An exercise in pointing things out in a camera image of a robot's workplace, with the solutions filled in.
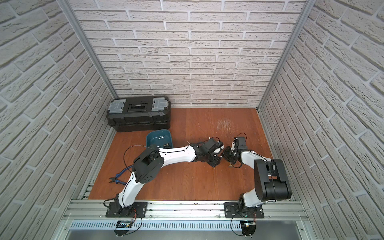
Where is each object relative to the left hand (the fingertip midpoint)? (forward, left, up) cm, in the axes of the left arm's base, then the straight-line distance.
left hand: (221, 161), depth 88 cm
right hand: (+6, -3, -2) cm, 7 cm away
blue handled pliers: (-9, +62, -3) cm, 62 cm away
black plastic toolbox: (+27, +52, +12) cm, 60 cm away
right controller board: (-32, -10, -4) cm, 34 cm away
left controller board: (-30, +52, -7) cm, 60 cm away
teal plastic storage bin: (+18, +39, -3) cm, 43 cm away
